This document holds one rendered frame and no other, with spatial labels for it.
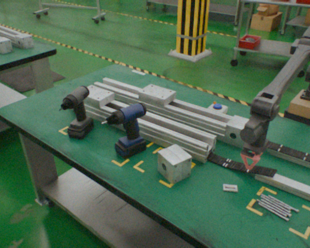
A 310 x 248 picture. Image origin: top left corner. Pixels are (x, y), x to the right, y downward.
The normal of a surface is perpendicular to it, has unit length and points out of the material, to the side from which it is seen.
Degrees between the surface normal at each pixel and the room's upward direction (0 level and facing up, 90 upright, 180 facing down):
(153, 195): 0
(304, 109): 90
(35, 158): 90
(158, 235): 0
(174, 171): 90
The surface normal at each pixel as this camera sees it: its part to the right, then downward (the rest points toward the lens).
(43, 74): 0.77, 0.34
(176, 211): 0.00, -0.84
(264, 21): -0.59, 0.41
